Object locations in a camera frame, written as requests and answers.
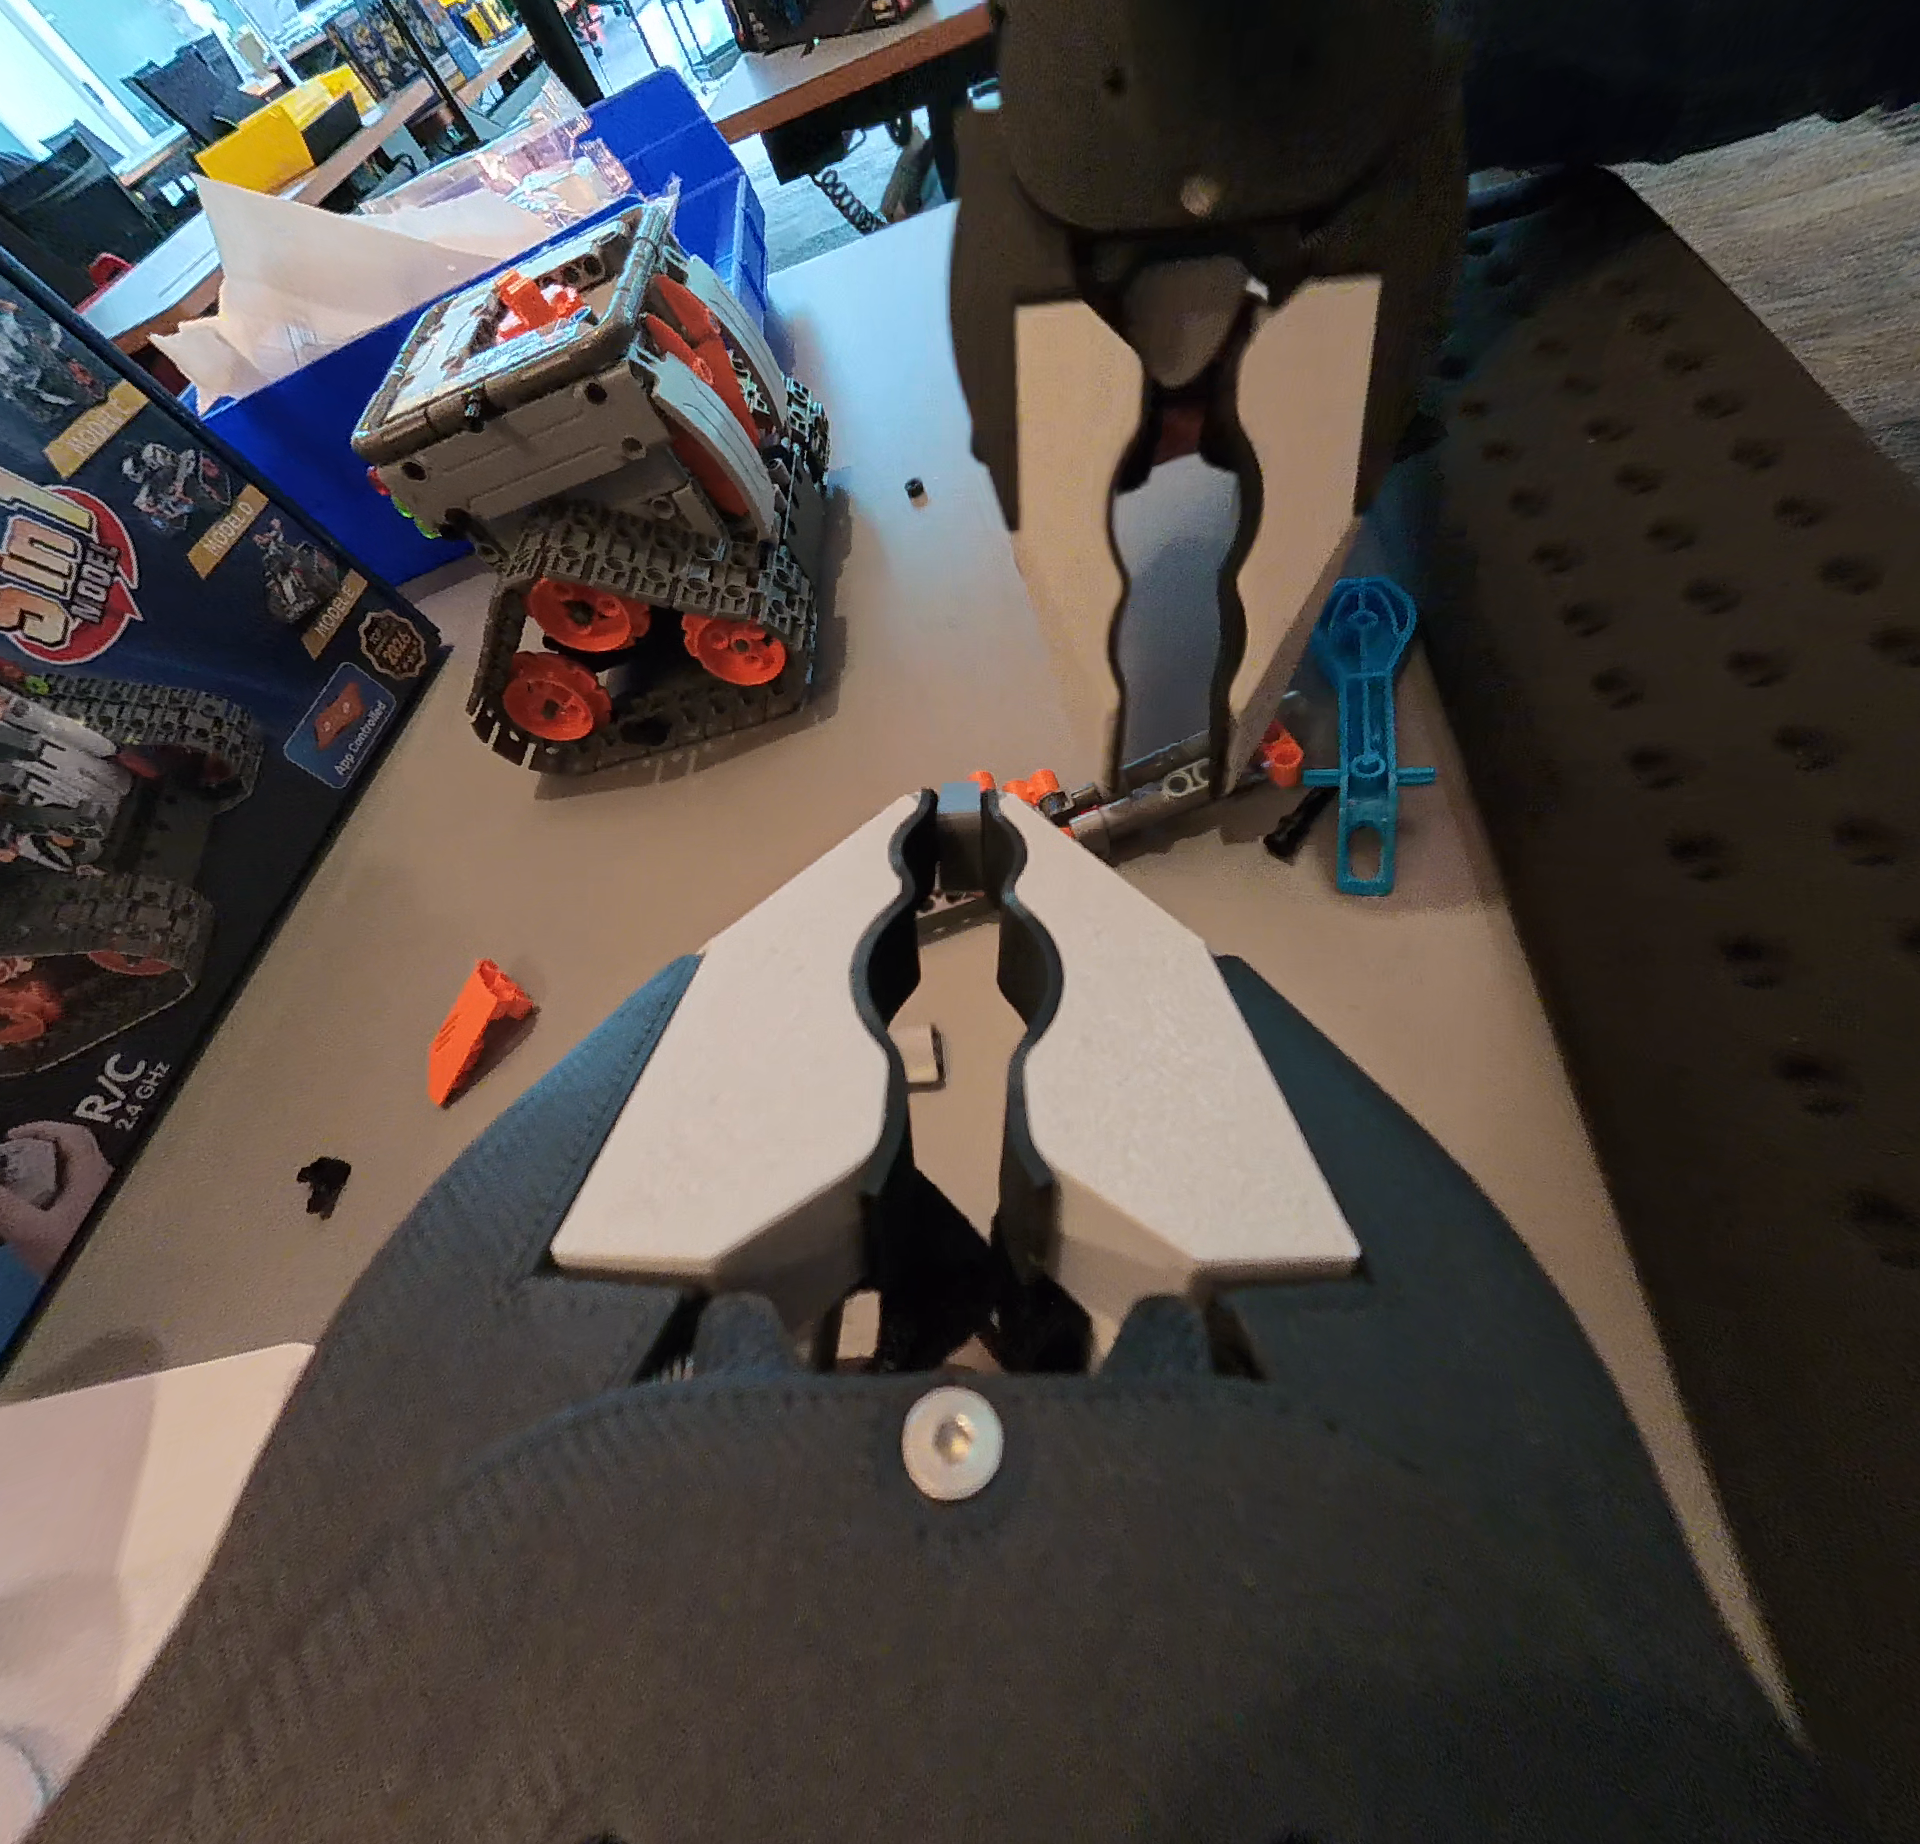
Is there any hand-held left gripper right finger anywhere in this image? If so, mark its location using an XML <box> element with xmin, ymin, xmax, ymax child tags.
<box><xmin>981</xmin><ymin>791</ymin><xmax>1365</xmax><ymax>1313</ymax></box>

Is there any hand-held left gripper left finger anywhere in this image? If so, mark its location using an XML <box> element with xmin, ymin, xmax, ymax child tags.
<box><xmin>548</xmin><ymin>795</ymin><xmax>932</xmax><ymax>1291</ymax></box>

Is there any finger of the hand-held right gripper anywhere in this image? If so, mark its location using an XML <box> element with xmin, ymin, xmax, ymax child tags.
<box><xmin>1207</xmin><ymin>273</ymin><xmax>1385</xmax><ymax>803</ymax></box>
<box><xmin>1011</xmin><ymin>295</ymin><xmax>1154</xmax><ymax>799</ymax></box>

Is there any person's right forearm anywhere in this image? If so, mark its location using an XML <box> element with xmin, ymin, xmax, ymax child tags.
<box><xmin>1431</xmin><ymin>0</ymin><xmax>1920</xmax><ymax>178</ymax></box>

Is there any orange wedge brick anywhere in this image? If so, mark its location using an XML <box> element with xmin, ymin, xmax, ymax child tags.
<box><xmin>427</xmin><ymin>959</ymin><xmax>537</xmax><ymax>1111</ymax></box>

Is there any blue plastic brick tool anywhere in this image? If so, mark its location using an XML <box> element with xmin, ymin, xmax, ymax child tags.
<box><xmin>1302</xmin><ymin>579</ymin><xmax>1437</xmax><ymax>901</ymax></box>

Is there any grey tracked toy robot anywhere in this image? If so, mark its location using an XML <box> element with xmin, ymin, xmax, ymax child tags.
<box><xmin>352</xmin><ymin>196</ymin><xmax>833</xmax><ymax>777</ymax></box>

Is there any dark blue robot kit box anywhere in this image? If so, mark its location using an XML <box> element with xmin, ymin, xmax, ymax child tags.
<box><xmin>0</xmin><ymin>247</ymin><xmax>453</xmax><ymax>1366</ymax></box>

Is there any blue plastic bin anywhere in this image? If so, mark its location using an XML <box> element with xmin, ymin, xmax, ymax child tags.
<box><xmin>194</xmin><ymin>66</ymin><xmax>774</xmax><ymax>586</ymax></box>

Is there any long wooden workbench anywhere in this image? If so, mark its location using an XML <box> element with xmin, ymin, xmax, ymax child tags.
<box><xmin>74</xmin><ymin>30</ymin><xmax>543</xmax><ymax>333</ymax></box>

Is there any white crumpled paper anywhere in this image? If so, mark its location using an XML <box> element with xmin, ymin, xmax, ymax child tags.
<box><xmin>150</xmin><ymin>171</ymin><xmax>518</xmax><ymax>377</ymax></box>

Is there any yellow storage bin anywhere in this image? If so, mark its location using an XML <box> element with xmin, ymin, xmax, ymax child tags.
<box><xmin>194</xmin><ymin>66</ymin><xmax>369</xmax><ymax>189</ymax></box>

